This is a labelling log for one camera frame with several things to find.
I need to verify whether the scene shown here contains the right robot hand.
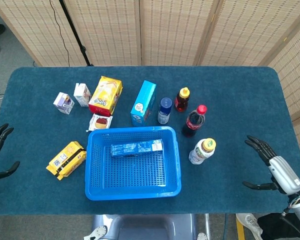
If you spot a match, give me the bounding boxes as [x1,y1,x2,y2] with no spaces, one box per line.
[242,135,300,196]

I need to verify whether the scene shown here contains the yellow plastic snack pack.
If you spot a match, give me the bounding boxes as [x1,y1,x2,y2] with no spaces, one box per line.
[45,140,87,181]

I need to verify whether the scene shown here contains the purple white small carton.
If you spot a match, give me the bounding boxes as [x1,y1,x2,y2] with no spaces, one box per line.
[52,91,75,115]

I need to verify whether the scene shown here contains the white tea bottle yellow cap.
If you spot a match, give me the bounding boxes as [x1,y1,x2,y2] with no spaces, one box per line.
[188,137,217,165]

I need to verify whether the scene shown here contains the cola bottle red label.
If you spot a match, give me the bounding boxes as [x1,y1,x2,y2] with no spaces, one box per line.
[181,104,208,138]

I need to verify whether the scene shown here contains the blue cookie pack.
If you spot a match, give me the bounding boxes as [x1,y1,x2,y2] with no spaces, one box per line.
[110,138,164,158]

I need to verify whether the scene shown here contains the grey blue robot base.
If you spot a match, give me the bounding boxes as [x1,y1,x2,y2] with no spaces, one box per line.
[91,213,198,240]

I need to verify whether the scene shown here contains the black trousers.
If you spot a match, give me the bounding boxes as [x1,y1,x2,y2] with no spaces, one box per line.
[256,214,300,240]

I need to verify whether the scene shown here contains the white sneaker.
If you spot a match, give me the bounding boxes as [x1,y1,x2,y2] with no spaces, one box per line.
[236,212,264,240]

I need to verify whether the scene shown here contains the grey metal leg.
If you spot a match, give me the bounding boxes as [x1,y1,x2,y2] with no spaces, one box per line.
[204,213,212,240]

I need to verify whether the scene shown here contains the white milk carton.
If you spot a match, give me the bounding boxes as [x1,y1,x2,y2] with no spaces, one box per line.
[73,82,92,107]

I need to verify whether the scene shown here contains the teal table cloth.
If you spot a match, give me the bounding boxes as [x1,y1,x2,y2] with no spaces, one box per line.
[0,65,300,216]

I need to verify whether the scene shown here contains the small white cake packet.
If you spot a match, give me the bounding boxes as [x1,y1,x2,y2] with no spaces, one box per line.
[86,113,114,132]

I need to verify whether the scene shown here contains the yellow and red cracker bag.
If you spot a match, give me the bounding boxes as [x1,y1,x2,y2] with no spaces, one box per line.
[88,75,123,117]

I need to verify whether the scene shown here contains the red sauce bottle yellow cap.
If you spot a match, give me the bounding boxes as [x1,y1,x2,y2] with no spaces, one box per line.
[174,86,191,113]

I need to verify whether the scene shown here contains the black tripod pole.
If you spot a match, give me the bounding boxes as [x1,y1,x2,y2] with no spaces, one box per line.
[58,0,94,67]

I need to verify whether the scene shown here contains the white bottle dark blue cap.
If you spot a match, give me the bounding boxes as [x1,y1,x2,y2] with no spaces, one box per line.
[157,97,173,125]

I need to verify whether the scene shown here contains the blue perforated plastic basket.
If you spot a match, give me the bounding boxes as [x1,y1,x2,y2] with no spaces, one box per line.
[84,125,182,201]

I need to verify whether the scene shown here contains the light blue cookie box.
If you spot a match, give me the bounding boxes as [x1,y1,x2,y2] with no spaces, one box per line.
[130,80,157,127]

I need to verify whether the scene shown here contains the bamboo folding screen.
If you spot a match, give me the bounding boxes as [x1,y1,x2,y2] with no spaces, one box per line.
[0,0,300,163]

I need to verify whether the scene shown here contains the thin black hanging cable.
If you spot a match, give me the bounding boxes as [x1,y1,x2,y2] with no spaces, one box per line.
[49,0,71,67]

